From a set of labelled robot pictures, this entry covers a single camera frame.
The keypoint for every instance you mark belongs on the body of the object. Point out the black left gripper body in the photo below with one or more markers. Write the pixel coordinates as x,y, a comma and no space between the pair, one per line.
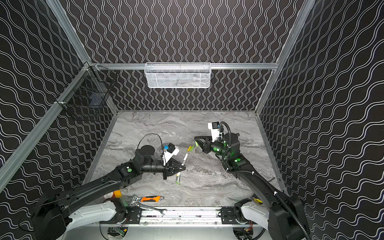
165,168

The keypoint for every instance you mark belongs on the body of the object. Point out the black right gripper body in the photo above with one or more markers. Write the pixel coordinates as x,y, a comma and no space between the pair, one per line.
208,145

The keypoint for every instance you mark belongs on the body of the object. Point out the yellow white pen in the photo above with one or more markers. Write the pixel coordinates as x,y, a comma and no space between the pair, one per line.
186,156

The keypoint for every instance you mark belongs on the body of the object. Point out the green white pen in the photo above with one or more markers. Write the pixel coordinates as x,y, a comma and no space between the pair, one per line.
178,179

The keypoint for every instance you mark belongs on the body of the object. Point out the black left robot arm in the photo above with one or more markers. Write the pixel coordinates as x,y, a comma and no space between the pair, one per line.
51,216

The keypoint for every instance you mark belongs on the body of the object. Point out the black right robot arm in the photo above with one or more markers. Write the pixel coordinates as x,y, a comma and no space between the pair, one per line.
282,216

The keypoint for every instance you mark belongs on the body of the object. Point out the steel combination spanner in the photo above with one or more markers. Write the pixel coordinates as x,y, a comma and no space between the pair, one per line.
146,207

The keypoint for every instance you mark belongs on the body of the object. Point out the yellow tape measure block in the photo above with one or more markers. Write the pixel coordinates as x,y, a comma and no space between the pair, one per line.
117,194

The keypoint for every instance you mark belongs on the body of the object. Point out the yellow black tape measure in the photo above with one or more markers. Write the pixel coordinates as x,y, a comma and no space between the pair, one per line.
258,201

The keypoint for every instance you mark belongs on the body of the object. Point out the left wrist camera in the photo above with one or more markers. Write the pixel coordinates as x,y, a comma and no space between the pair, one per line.
170,150

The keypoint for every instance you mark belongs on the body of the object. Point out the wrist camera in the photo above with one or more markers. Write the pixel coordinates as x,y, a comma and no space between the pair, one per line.
170,150
214,127

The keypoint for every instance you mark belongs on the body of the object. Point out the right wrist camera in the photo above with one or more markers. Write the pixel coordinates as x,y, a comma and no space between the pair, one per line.
214,127

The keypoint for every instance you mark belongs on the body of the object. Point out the orange handled adjustable wrench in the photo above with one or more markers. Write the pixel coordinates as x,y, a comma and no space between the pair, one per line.
136,199

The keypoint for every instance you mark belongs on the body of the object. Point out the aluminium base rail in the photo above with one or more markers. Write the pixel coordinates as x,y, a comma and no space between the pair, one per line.
172,216

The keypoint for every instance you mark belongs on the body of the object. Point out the white wire mesh basket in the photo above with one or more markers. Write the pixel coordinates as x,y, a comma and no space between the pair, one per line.
176,75

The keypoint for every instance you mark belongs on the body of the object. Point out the black wire mesh basket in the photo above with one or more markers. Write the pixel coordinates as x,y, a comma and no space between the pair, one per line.
91,96

